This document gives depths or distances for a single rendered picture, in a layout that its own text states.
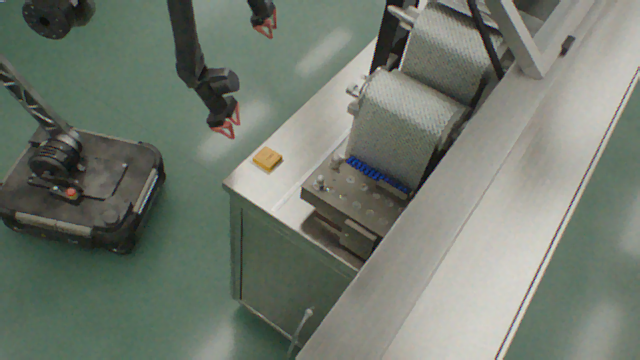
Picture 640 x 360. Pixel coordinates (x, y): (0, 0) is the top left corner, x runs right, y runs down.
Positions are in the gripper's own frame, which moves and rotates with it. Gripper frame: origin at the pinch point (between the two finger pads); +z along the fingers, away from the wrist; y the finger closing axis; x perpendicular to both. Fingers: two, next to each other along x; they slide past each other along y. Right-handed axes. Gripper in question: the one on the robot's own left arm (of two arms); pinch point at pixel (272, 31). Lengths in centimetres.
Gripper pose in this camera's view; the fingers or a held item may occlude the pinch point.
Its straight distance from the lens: 205.1
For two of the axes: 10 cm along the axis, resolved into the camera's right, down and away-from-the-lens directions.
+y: 1.8, -7.7, 6.1
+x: -9.0, 1.1, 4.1
